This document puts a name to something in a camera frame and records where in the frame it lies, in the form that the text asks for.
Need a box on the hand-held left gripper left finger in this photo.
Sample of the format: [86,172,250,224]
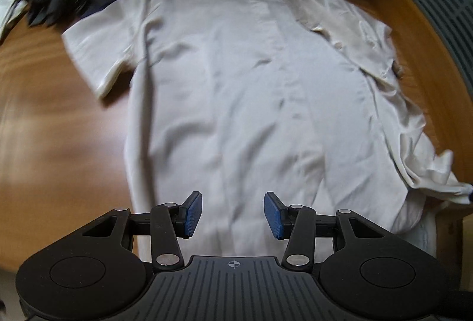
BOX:
[76,191,204,273]

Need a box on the white cloth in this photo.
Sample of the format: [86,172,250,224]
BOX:
[0,0,29,44]

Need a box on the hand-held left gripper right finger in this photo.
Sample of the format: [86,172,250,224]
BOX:
[263,191,392,273]

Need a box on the white short-sleeved shirt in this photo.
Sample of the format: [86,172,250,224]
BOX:
[61,0,473,259]

